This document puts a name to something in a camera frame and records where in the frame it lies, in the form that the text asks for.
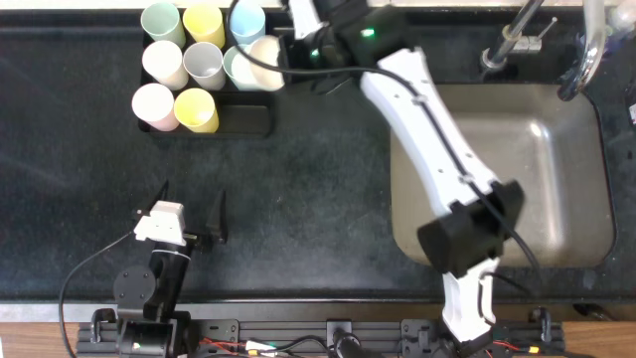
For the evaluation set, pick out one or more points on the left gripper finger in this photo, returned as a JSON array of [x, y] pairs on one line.
[[162, 194], [218, 224]]

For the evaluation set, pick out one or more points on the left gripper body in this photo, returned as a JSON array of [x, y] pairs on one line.
[[198, 241]]

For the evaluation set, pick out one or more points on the pink cup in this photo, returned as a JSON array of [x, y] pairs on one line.
[[155, 107]]

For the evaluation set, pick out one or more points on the white cup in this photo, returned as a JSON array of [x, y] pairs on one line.
[[268, 62]]

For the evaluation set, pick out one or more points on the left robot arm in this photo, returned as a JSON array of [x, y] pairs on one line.
[[169, 278]]

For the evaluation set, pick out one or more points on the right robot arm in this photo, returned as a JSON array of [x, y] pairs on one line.
[[427, 124]]

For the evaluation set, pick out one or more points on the yellow cup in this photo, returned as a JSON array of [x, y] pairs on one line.
[[196, 109], [204, 24]]

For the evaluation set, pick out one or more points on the black tray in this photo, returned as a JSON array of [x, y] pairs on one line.
[[246, 120]]

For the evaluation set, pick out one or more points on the cream cup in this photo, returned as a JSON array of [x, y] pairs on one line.
[[165, 62]]

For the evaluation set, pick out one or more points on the grey cup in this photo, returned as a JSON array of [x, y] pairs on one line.
[[205, 64]]

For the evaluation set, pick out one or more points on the green cup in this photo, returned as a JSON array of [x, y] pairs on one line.
[[163, 22], [236, 67]]

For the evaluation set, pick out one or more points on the blue cup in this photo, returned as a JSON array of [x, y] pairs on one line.
[[247, 22]]

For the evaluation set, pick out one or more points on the steel tap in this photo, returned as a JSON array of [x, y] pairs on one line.
[[502, 42]]

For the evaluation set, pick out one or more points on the steel sink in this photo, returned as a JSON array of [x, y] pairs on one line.
[[561, 174]]

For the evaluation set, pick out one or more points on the blue soap bottle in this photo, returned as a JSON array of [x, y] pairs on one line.
[[621, 22]]

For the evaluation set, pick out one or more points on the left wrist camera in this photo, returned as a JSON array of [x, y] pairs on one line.
[[161, 224]]

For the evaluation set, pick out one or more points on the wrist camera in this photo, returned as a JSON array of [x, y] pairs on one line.
[[161, 224], [304, 17]]

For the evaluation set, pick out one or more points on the mounting rail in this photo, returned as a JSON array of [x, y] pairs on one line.
[[288, 330]]

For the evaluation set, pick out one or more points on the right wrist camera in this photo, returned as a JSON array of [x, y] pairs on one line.
[[304, 17]]

